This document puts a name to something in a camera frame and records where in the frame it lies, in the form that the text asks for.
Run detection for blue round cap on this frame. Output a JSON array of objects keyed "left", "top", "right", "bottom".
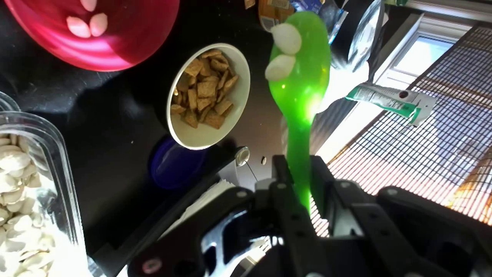
[{"left": 148, "top": 136, "right": 208, "bottom": 193}]

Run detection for large window blind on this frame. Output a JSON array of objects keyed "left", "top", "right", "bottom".
[{"left": 328, "top": 25, "right": 492, "bottom": 228}]

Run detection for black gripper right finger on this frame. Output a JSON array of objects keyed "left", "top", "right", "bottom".
[{"left": 311, "top": 156, "right": 492, "bottom": 277}]

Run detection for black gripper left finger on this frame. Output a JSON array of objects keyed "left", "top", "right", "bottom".
[{"left": 128, "top": 154, "right": 335, "bottom": 277}]

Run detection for pink plastic bowl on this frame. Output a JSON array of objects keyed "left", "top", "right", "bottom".
[{"left": 3, "top": 0, "right": 182, "bottom": 74}]

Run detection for green white tube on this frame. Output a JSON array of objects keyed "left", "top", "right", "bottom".
[{"left": 345, "top": 82, "right": 437, "bottom": 128}]

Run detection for transparent plastic container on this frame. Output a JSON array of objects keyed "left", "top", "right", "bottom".
[{"left": 0, "top": 91, "right": 105, "bottom": 277}]

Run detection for white beans pile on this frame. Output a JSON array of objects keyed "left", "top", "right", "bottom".
[{"left": 0, "top": 134, "right": 79, "bottom": 277}]

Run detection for dark round pot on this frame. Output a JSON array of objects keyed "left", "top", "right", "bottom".
[{"left": 332, "top": 0, "right": 388, "bottom": 69}]

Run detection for green plastic spoon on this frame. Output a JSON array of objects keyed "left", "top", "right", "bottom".
[{"left": 265, "top": 11, "right": 332, "bottom": 213}]

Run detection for white beans scoop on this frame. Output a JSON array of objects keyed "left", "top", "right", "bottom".
[{"left": 265, "top": 22, "right": 305, "bottom": 83}]

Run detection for white cereal bowl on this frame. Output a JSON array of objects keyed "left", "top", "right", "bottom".
[{"left": 165, "top": 42, "right": 252, "bottom": 153}]

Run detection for loose white beans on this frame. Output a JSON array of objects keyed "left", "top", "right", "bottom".
[{"left": 65, "top": 0, "right": 111, "bottom": 40}]

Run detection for brown cereal pieces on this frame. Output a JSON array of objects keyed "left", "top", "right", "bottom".
[{"left": 171, "top": 48, "right": 242, "bottom": 131}]

